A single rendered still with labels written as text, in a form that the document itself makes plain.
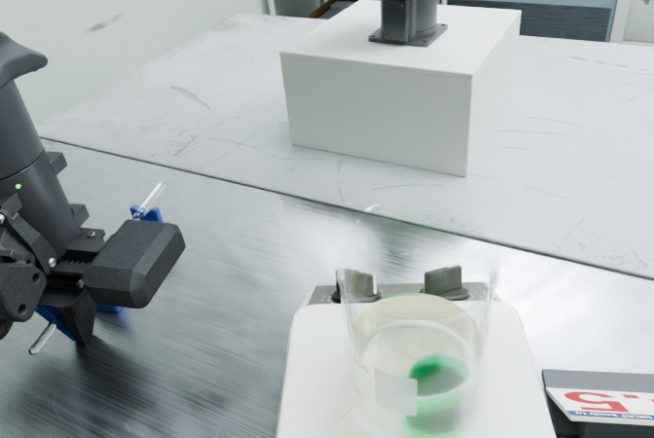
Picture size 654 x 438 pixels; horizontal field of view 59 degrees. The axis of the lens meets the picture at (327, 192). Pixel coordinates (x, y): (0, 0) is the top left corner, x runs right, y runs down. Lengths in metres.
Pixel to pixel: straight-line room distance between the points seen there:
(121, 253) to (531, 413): 0.24
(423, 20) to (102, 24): 1.49
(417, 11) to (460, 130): 0.13
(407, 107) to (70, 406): 0.37
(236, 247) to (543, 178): 0.30
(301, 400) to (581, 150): 0.44
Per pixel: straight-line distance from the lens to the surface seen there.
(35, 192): 0.38
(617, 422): 0.35
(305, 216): 0.53
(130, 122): 0.77
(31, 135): 0.38
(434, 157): 0.58
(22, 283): 0.35
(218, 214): 0.56
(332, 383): 0.29
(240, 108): 0.75
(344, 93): 0.58
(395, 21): 0.59
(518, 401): 0.29
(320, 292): 0.40
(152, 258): 0.36
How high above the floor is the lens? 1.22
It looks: 34 degrees down
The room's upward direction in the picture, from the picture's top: 6 degrees counter-clockwise
